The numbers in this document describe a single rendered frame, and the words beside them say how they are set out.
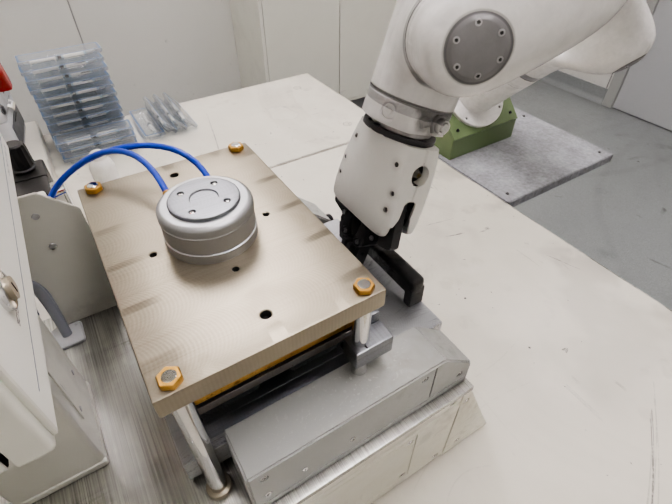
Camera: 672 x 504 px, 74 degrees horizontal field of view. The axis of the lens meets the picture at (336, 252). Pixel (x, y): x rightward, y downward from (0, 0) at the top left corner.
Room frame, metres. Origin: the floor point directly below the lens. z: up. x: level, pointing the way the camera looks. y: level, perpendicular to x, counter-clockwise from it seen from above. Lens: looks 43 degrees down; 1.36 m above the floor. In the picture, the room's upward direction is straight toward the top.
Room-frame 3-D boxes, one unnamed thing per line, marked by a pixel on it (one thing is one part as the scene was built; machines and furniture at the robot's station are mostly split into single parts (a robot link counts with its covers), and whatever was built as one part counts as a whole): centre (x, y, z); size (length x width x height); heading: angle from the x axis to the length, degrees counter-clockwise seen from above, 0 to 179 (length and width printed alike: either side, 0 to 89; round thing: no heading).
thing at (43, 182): (0.42, 0.34, 1.05); 0.15 x 0.05 x 0.15; 32
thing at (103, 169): (0.81, 0.49, 0.82); 0.05 x 0.05 x 0.14
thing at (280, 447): (0.22, -0.02, 0.96); 0.25 x 0.05 x 0.07; 122
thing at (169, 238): (0.30, 0.15, 1.08); 0.31 x 0.24 x 0.13; 32
